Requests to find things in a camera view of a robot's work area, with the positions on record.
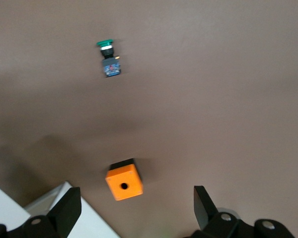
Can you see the orange box with hole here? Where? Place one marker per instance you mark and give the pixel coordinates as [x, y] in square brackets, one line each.
[124, 184]

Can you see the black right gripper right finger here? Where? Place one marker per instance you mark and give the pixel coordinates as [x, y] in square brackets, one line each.
[206, 213]

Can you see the green mushroom push button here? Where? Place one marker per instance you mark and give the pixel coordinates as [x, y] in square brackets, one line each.
[110, 67]

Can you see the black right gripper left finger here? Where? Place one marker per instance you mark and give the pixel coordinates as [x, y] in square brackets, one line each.
[62, 215]

